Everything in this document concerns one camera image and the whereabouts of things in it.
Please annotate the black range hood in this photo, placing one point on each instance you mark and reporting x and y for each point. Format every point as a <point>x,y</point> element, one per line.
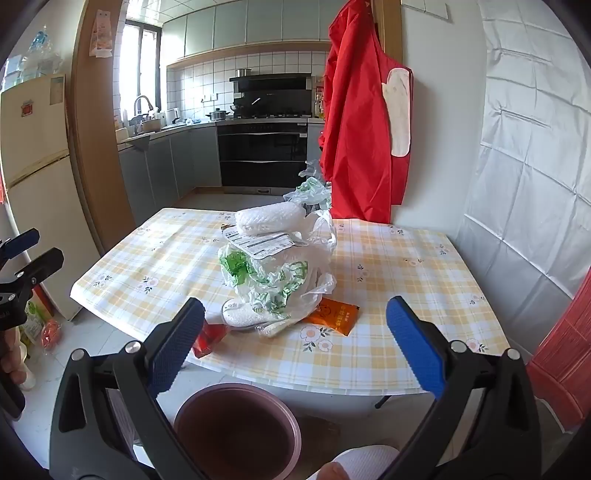
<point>272,92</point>

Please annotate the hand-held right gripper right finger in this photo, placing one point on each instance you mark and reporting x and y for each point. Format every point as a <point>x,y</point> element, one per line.
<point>413,341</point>

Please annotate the steel stockpot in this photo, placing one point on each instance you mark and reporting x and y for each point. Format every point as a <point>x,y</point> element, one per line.
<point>244,72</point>

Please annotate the black table leg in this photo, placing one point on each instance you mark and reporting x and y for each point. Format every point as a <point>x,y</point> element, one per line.
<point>383,401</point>

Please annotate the red hanging ornament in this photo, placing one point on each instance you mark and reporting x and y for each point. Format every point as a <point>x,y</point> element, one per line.
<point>2,189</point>

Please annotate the white bubble wrap roll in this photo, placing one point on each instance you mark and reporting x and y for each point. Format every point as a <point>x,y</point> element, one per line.
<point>270,219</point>

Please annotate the clear plastic bag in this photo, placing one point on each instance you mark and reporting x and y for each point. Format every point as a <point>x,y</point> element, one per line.
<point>41,50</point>

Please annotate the lidded steel pot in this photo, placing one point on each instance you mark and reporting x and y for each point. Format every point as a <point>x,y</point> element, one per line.
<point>218,115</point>

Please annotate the paper note on fridge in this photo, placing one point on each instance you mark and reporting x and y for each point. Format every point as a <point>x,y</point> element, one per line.
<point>56,90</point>

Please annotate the brown plastic bin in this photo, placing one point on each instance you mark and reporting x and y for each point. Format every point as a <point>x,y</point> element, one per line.
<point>235,434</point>

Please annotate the red apron with white patch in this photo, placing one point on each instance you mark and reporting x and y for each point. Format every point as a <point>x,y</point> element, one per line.
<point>355,115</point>

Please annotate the row of cooking bottles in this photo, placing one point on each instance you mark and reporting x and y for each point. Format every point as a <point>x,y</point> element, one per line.
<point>318,101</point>

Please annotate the kitchen window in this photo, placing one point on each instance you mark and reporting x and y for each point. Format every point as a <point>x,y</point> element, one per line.
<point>138,64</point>

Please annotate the person's left hand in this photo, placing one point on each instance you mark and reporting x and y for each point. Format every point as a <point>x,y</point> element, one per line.
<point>9,357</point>

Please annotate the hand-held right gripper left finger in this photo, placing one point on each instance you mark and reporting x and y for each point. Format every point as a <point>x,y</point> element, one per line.
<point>178,346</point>

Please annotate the red fridge magnet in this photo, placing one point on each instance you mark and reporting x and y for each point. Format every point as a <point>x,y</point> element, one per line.
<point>27,109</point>

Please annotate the red net bag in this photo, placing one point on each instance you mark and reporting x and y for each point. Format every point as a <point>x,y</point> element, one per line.
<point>51,336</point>

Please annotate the red packet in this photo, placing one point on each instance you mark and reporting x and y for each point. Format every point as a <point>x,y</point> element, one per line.
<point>205,341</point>

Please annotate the green white packet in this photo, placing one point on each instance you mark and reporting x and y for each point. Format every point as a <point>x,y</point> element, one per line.
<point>32,323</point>

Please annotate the paper wall holder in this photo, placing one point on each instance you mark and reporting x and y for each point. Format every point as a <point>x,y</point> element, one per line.
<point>99,32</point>

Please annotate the red pleated cloth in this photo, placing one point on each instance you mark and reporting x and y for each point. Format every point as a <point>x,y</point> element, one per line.
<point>568,360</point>

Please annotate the black built-in oven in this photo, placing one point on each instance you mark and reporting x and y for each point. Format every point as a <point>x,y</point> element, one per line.
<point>263,152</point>

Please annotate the grey base cabinets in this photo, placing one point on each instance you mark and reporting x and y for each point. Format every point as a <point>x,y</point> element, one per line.
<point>161,166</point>

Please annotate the white creased wall sheet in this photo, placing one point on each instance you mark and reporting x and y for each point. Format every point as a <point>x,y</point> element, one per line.
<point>531,138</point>

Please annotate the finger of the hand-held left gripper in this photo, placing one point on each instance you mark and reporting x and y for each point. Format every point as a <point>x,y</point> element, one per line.
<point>25,240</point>
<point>44,264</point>

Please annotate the yellow checked floral tablecloth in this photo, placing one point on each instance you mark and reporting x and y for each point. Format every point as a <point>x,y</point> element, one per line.
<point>406,286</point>

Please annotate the cream refrigerator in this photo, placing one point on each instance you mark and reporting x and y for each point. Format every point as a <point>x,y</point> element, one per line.
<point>41,194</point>

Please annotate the steel kitchen faucet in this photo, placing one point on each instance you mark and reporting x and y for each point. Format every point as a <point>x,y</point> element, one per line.
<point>143,104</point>

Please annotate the white green plastic bag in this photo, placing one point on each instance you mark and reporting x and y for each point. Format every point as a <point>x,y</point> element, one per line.
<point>277,277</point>
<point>311,191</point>

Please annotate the pale green upper cabinets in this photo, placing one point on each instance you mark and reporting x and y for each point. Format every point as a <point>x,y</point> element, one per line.
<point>231,27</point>

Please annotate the orange sachet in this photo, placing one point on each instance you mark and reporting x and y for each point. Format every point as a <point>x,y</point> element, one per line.
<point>337,316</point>

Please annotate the white printed label sheet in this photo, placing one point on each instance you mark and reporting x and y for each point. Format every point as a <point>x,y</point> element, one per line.
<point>263,243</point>

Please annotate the white kettle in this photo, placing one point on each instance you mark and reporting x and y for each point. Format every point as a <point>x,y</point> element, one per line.
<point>172,116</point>

